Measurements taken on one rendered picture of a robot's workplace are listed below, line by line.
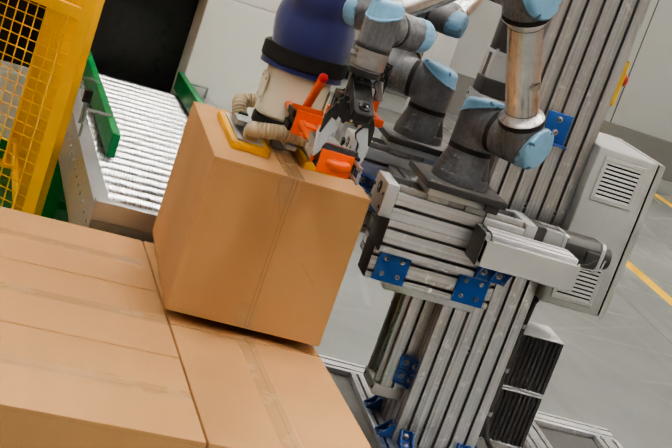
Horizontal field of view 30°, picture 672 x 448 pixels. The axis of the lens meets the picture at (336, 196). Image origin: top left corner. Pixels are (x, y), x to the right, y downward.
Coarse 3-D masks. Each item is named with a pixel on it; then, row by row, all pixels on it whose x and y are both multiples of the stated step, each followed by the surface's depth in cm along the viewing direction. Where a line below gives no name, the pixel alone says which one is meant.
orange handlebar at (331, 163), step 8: (288, 104) 313; (328, 104) 331; (304, 120) 296; (376, 120) 334; (304, 128) 290; (312, 128) 288; (304, 136) 289; (328, 160) 263; (336, 160) 263; (336, 168) 263; (344, 168) 263
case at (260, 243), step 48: (192, 144) 330; (192, 192) 310; (240, 192) 298; (288, 192) 300; (336, 192) 302; (192, 240) 299; (240, 240) 301; (288, 240) 304; (336, 240) 306; (192, 288) 302; (240, 288) 305; (288, 288) 307; (336, 288) 310; (288, 336) 311
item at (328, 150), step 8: (328, 144) 270; (320, 152) 269; (328, 152) 263; (336, 152) 264; (344, 152) 267; (312, 160) 271; (320, 160) 264; (344, 160) 265; (352, 160) 265; (320, 168) 264; (328, 168) 264; (336, 176) 265; (344, 176) 266
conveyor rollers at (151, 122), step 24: (120, 96) 536; (144, 96) 557; (168, 96) 571; (120, 120) 494; (144, 120) 506; (168, 120) 526; (96, 144) 447; (120, 144) 459; (144, 144) 471; (168, 144) 482; (120, 168) 425; (144, 168) 436; (168, 168) 448; (120, 192) 399; (144, 192) 410
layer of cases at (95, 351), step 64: (0, 256) 308; (64, 256) 323; (128, 256) 340; (0, 320) 271; (64, 320) 283; (128, 320) 296; (192, 320) 310; (0, 384) 242; (64, 384) 251; (128, 384) 261; (192, 384) 272; (256, 384) 284; (320, 384) 298
